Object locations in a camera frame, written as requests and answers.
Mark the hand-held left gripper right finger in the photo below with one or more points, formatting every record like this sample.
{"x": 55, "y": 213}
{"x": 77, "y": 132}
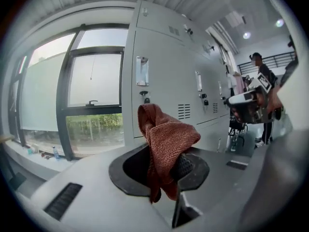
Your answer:
{"x": 193, "y": 175}

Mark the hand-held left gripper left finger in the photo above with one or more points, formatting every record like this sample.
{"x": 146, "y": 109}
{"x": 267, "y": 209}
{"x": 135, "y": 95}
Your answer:
{"x": 117, "y": 171}

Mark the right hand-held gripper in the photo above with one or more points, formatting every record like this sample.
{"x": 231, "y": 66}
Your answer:
{"x": 251, "y": 105}

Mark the red-brown knitted cloth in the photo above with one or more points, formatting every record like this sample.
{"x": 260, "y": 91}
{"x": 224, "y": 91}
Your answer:
{"x": 166, "y": 139}

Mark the row of grey locker doors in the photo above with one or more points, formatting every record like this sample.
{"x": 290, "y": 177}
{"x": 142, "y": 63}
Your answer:
{"x": 166, "y": 64}

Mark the person's right forearm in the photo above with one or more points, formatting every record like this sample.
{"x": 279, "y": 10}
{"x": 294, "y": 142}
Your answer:
{"x": 277, "y": 98}

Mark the hanging light clothes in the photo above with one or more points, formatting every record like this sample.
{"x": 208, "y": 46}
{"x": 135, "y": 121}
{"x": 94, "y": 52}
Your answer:
{"x": 235, "y": 82}

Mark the black metal railing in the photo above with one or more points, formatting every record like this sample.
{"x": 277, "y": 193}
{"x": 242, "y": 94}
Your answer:
{"x": 272, "y": 61}

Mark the clear plastic water bottle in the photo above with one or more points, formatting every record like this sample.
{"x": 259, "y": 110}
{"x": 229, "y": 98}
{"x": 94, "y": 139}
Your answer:
{"x": 55, "y": 152}

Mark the round ceiling light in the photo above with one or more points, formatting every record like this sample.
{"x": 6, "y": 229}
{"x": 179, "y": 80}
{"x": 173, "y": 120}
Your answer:
{"x": 279, "y": 23}
{"x": 246, "y": 35}

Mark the black framed window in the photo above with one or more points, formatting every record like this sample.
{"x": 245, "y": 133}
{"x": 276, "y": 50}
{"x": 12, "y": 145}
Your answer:
{"x": 70, "y": 88}

